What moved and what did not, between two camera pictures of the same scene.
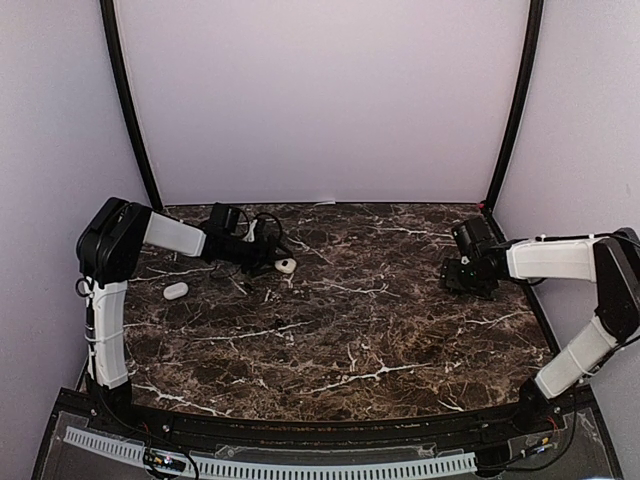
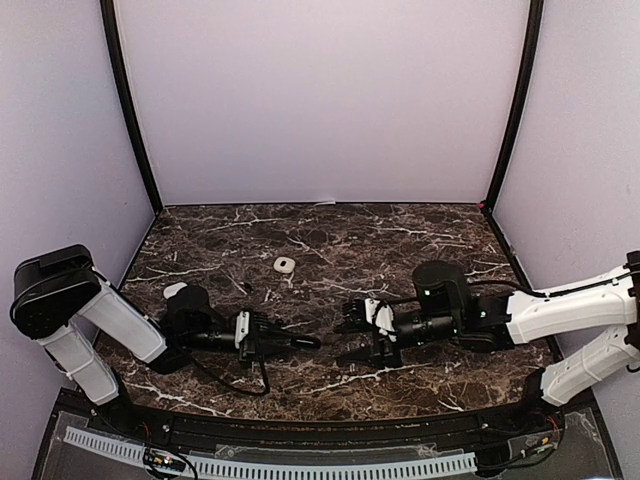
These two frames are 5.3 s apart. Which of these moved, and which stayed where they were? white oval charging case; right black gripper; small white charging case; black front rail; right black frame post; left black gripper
Moved: right black gripper; left black gripper
Stayed: black front rail; small white charging case; right black frame post; white oval charging case
